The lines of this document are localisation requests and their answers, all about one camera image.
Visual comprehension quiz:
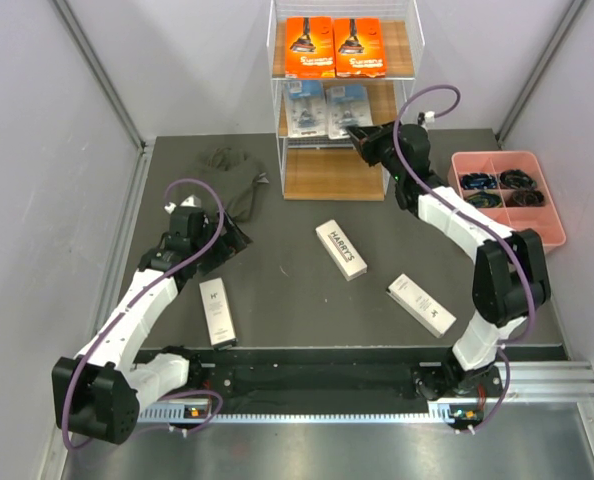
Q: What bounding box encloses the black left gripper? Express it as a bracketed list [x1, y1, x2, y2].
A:
[191, 209, 251, 275]

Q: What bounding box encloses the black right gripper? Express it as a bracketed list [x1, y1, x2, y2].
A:
[347, 121, 405, 182]

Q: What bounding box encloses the blue razor blister pack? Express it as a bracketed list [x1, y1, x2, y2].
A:
[326, 84, 373, 140]
[284, 80, 327, 139]

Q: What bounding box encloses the slim white H' box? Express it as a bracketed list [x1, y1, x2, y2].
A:
[199, 278, 237, 350]

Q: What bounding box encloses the orange Gillette Fusion5 box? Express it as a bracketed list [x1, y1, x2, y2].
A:
[333, 17, 387, 78]

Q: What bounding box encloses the white Harry's box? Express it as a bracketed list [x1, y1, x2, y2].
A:
[315, 220, 368, 281]

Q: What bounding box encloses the white box with small print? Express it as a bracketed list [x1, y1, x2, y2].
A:
[386, 274, 456, 338]

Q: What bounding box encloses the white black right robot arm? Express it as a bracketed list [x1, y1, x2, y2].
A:
[347, 122, 551, 400]

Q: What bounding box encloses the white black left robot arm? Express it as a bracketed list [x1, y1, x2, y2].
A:
[51, 195, 251, 445]

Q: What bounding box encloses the olive green cloth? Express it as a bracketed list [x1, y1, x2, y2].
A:
[189, 147, 268, 222]

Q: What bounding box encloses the blue band bundle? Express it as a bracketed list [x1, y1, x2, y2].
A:
[460, 172, 498, 190]

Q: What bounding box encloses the green yellow band bundle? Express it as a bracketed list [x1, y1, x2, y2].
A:
[465, 191, 503, 209]

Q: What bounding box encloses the pink divided bin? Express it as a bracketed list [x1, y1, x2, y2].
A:
[448, 151, 567, 252]

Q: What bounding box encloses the dark band bundle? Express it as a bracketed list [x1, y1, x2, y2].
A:
[499, 169, 536, 190]

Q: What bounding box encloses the brown band bundle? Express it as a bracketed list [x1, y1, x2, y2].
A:
[506, 189, 546, 208]

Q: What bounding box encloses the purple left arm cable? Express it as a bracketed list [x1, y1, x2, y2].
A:
[59, 179, 227, 450]

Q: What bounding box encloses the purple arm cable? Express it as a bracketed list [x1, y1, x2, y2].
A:
[59, 179, 227, 450]
[391, 84, 538, 434]

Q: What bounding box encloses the white wire shelf rack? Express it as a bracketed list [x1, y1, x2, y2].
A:
[266, 1, 425, 201]

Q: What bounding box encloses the grey slotted cable duct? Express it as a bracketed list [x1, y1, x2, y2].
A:
[137, 401, 480, 427]

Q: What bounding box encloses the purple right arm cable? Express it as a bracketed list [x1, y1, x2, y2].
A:
[391, 84, 538, 434]

